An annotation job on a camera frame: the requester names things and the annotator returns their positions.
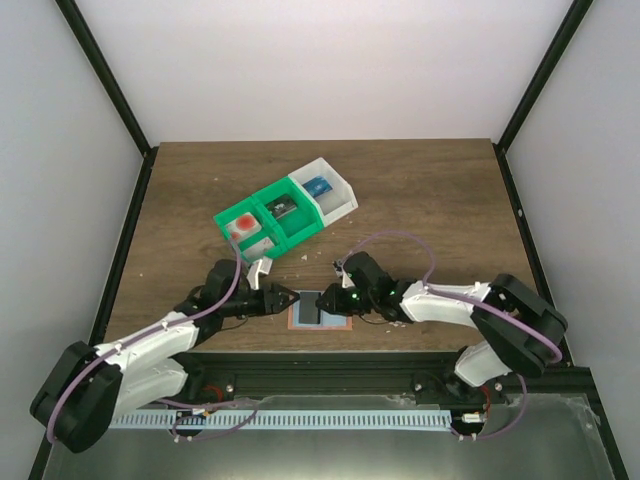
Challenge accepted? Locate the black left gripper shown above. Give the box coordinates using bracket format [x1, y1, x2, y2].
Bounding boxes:
[222, 284, 301, 318]

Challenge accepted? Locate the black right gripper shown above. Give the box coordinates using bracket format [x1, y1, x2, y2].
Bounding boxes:
[315, 284, 376, 318]

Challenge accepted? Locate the white red credit card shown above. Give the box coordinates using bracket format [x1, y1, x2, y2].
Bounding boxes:
[242, 236, 275, 262]

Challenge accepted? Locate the green front plastic bin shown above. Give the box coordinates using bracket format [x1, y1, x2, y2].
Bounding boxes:
[214, 196, 287, 262]

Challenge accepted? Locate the green plastic bin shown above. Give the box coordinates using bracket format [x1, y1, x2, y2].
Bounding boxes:
[214, 196, 287, 262]
[252, 177, 324, 250]

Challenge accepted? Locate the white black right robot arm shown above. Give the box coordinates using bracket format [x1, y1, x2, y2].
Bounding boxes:
[316, 252, 568, 403]

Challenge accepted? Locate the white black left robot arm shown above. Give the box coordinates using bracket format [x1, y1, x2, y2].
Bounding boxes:
[30, 259, 300, 453]

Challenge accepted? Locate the red white card stack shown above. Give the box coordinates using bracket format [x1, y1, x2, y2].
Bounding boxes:
[225, 212, 262, 244]

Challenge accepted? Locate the black VIP card stack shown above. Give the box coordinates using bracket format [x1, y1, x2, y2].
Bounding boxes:
[265, 194, 297, 220]

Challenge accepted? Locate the blue card stack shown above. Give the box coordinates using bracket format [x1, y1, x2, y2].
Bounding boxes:
[303, 176, 333, 198]

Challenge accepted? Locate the green middle plastic bin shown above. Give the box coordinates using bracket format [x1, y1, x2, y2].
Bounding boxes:
[252, 177, 324, 250]

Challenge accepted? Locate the white plastic bin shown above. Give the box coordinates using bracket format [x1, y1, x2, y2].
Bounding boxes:
[288, 157, 358, 226]

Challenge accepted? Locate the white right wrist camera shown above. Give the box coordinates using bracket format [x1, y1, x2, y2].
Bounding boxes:
[333, 260, 354, 289]

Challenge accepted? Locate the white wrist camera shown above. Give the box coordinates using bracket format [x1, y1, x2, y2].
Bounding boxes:
[246, 256, 273, 290]
[333, 260, 354, 289]

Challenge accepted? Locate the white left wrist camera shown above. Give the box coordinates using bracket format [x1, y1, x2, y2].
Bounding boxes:
[246, 256, 273, 290]

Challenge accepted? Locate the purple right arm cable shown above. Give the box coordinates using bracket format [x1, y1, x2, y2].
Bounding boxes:
[339, 229, 564, 441]

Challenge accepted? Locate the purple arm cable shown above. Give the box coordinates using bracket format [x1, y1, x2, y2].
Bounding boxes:
[339, 229, 564, 441]
[45, 237, 261, 444]

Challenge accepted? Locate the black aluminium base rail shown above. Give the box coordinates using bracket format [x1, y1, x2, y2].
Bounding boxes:
[164, 352, 591, 406]

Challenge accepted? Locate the light blue slotted cable duct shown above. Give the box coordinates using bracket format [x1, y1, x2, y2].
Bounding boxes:
[110, 409, 452, 433]

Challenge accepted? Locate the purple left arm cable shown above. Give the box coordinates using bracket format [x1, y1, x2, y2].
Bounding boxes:
[45, 237, 261, 444]

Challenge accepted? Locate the black left frame post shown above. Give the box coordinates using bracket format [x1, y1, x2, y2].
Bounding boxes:
[53, 0, 153, 156]

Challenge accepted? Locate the black frame post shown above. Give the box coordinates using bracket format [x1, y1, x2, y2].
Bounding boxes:
[53, 0, 153, 156]
[496, 0, 596, 151]

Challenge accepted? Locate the black right frame post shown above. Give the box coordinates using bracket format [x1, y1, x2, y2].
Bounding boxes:
[496, 0, 596, 151]

